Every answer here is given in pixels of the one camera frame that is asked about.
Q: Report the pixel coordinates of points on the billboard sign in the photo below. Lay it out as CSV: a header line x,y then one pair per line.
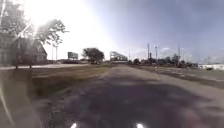
x,y
72,55

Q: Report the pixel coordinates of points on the row of poles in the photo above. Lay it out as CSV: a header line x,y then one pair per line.
x,y
156,53

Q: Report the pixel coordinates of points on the round dark tree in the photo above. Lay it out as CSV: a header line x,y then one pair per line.
x,y
93,54

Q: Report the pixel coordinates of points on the dry grass field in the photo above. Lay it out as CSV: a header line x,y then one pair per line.
x,y
63,78

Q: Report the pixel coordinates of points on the row of distant bushes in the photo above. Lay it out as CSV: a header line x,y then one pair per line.
x,y
160,62

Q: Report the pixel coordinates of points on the tall leafy tree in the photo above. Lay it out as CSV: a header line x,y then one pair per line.
x,y
50,31

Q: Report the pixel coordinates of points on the pale side road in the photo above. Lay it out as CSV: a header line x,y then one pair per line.
x,y
40,66

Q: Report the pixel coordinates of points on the grass verge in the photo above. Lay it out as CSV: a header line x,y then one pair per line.
x,y
190,75

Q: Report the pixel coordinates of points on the distant pale building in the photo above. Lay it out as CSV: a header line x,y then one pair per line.
x,y
118,56

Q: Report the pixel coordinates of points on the robot's own part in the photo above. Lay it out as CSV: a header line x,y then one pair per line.
x,y
73,125
140,126

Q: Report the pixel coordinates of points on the grey asphalt road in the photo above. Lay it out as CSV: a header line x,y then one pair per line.
x,y
133,96

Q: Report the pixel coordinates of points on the dark gabled building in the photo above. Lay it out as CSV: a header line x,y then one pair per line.
x,y
31,53

